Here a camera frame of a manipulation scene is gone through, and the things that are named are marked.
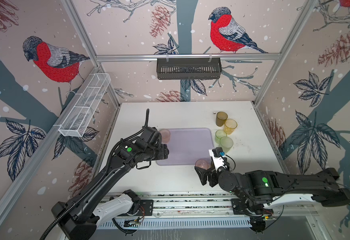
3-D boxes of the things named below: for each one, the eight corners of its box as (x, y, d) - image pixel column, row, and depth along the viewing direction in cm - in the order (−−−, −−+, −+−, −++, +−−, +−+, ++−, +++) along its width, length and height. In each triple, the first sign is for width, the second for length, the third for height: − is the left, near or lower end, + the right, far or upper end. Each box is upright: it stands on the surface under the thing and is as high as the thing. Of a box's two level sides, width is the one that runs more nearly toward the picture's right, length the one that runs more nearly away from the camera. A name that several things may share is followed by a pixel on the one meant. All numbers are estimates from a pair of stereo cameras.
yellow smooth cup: (224, 134, 104) (227, 128, 98) (222, 125, 109) (224, 118, 103) (235, 134, 104) (238, 128, 98) (232, 125, 109) (235, 118, 103)
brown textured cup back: (215, 127, 108) (218, 119, 101) (214, 118, 113) (216, 111, 106) (225, 127, 108) (229, 119, 101) (223, 118, 113) (226, 111, 106)
